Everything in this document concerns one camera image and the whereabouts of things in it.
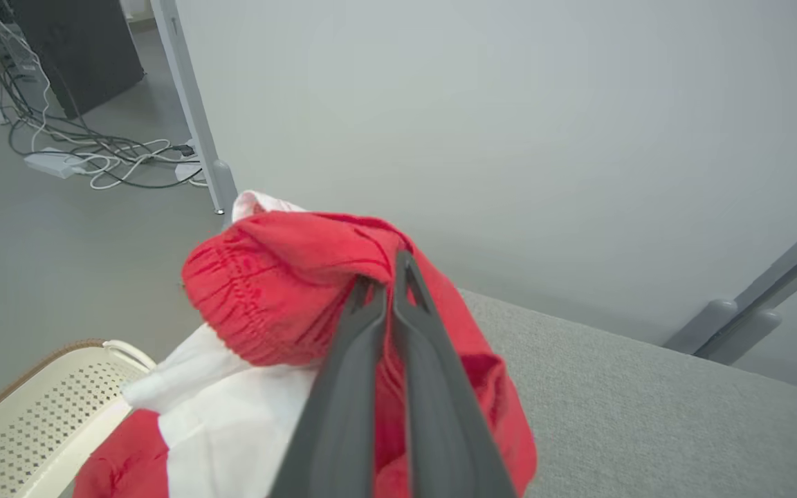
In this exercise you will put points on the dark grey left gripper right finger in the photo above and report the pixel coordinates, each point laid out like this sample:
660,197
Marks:
440,443

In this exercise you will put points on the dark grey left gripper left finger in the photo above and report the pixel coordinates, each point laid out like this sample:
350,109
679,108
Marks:
343,429

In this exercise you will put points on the red and white t-shirt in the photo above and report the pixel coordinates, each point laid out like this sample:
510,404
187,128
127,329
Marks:
232,429

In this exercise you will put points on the red shorts with white stripe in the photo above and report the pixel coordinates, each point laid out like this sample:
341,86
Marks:
281,290

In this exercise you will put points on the white power adapter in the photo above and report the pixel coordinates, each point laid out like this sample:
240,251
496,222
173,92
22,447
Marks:
187,171

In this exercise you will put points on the cream perforated laundry basket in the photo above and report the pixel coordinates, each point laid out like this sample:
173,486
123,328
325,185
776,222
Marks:
25,429

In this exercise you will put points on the white power strip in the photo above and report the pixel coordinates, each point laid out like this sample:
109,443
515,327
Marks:
52,162

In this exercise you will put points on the black cabinet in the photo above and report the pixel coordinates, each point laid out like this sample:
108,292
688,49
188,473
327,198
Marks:
87,48

